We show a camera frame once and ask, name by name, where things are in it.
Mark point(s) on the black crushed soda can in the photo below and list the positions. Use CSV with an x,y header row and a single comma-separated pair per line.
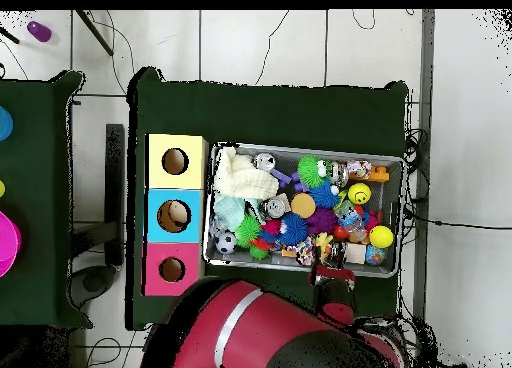
x,y
276,206

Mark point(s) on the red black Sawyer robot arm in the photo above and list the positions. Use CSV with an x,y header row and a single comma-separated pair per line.
x,y
260,328

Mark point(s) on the shallow clear mesh bin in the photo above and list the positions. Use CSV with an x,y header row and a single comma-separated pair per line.
x,y
394,224

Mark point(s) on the wooden box with three holes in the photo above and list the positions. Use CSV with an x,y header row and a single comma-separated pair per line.
x,y
176,180

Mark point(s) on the yellow duck plush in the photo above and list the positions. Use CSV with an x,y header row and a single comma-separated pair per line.
x,y
323,240

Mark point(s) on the purple spiky ball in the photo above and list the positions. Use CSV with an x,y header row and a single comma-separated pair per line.
x,y
322,220

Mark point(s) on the plain yellow ball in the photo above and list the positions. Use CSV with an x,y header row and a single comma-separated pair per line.
x,y
381,236

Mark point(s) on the toy hamburger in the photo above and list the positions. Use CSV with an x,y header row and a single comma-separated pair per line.
x,y
303,205

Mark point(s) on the blue fuzzy toy with eyes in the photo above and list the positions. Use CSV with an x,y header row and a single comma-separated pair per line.
x,y
324,196

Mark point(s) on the yellow smiley face ball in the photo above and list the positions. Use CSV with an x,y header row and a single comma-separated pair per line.
x,y
359,193

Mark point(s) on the green fuzzy toy with eyes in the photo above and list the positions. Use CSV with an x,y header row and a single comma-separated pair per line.
x,y
308,170

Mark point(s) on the small black white soccer ball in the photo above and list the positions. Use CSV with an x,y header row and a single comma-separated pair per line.
x,y
226,242

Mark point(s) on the silver crushed can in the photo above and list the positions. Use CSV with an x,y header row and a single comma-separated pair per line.
x,y
264,162

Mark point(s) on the cream waffle cloth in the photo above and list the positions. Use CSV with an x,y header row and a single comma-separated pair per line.
x,y
244,178

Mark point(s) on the black upright panel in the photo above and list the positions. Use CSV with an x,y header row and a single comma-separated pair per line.
x,y
114,184

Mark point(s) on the dark green side table cloth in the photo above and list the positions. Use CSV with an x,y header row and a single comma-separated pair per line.
x,y
36,144

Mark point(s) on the magenta plastic bowl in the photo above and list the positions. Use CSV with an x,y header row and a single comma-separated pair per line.
x,y
8,244

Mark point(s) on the black rod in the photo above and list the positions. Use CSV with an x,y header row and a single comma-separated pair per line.
x,y
94,32

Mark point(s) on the small yellow ball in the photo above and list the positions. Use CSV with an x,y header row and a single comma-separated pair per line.
x,y
1,188

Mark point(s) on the blue plastic cup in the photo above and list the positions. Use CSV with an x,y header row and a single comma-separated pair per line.
x,y
4,124

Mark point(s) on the purple bottle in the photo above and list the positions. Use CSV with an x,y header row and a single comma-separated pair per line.
x,y
39,31

